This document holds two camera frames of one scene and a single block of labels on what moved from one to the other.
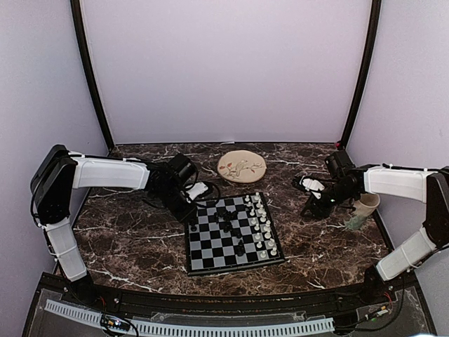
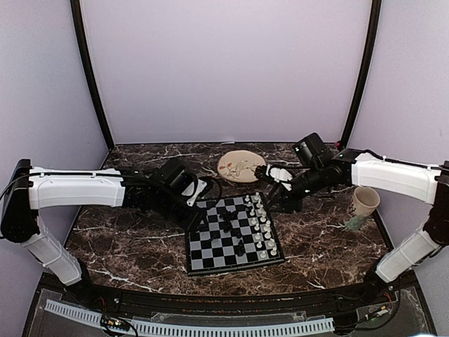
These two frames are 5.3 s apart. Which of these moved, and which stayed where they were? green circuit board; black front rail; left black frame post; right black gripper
Moved: right black gripper
Stayed: black front rail; green circuit board; left black frame post
